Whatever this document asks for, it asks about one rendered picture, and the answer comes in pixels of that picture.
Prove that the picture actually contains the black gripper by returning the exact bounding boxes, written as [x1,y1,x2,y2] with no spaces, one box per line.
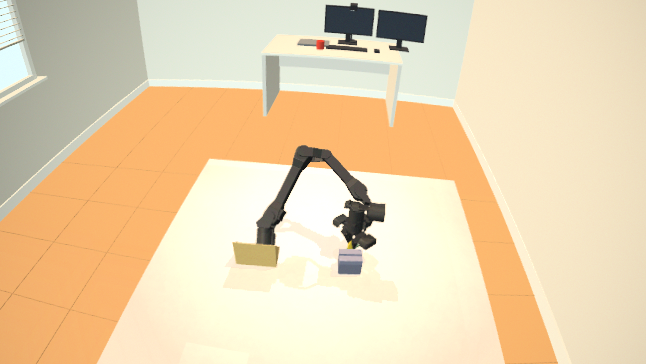
[333,214,377,250]

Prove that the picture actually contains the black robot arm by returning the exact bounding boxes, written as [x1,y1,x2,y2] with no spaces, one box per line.
[256,145,385,246]

